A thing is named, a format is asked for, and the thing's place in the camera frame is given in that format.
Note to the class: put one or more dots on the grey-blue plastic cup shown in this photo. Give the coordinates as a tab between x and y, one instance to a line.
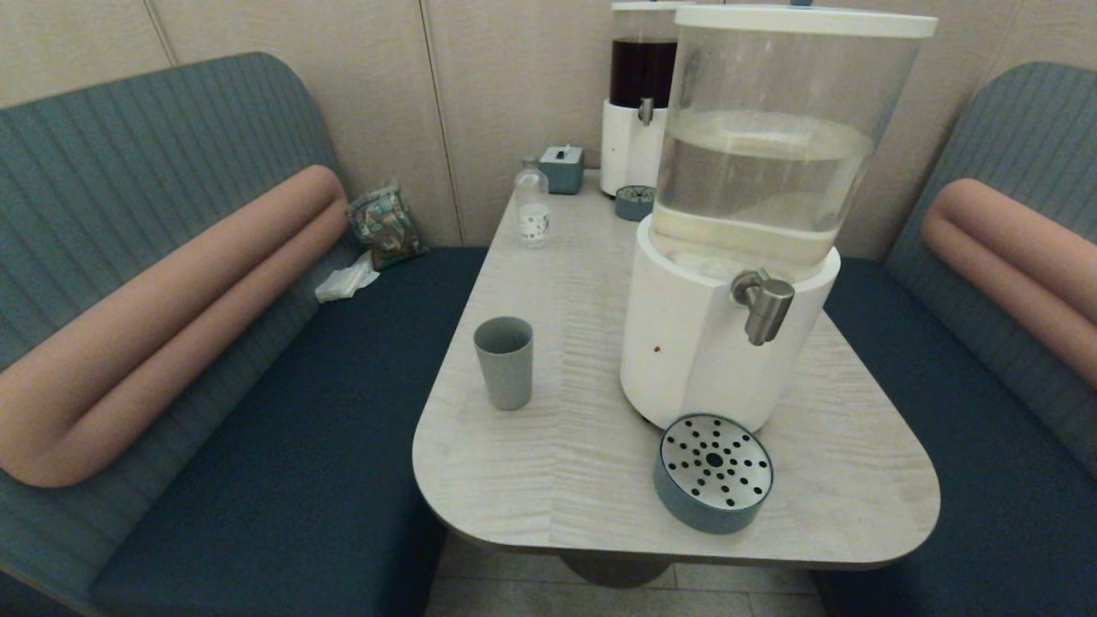
506	373

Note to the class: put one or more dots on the metal water dispenser tap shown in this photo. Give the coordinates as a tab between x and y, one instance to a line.
763	304

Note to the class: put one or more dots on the small clear plastic bottle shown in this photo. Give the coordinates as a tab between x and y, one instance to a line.
532	214

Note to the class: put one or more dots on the small round blue drip tray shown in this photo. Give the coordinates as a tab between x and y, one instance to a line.
634	207

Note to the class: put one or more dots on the blue tissue box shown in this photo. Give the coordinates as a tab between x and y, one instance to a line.
561	171

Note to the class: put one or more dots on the clear water dispenser white base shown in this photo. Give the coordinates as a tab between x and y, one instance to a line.
686	343

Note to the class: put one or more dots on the dark drink dispenser white base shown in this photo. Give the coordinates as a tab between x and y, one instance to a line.
626	150

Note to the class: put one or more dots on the crumpled snack bag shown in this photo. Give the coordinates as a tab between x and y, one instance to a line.
386	227

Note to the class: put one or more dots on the crumpled white napkin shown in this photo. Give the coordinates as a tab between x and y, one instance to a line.
344	283

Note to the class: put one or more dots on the small metal drink dispenser tap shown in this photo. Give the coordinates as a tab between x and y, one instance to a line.
646	111

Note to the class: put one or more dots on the round blue perforated drip tray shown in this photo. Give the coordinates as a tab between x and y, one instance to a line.
711	507

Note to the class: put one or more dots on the pink bolster cushion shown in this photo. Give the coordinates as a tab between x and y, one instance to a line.
171	326
1011	248

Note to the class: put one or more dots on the white water dispenser lid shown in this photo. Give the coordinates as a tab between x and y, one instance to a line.
797	21

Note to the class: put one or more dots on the table pedestal base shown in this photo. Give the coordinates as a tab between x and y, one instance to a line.
613	570

